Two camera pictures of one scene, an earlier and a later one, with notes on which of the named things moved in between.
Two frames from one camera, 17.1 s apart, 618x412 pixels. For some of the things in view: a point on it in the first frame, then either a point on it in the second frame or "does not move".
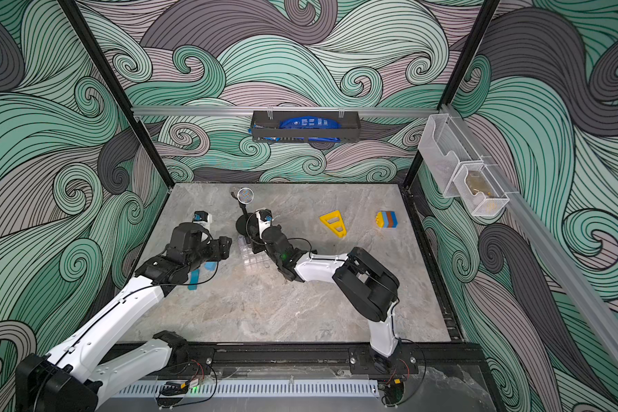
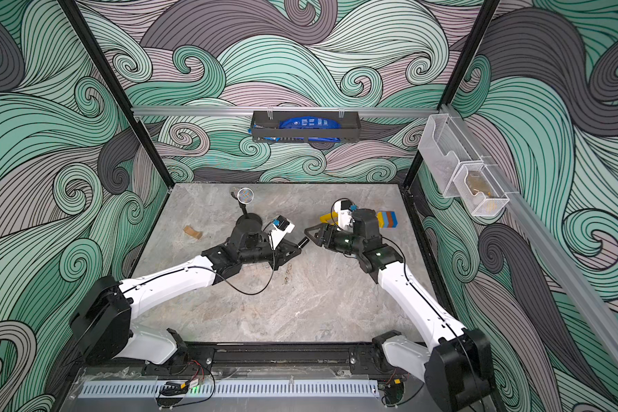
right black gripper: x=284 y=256 → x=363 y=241
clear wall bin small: x=480 y=190 does not move
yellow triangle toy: x=335 y=222 does not move
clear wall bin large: x=445 y=148 does not move
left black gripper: x=221 y=247 → x=281 y=253
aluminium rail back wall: x=429 y=111 does not move
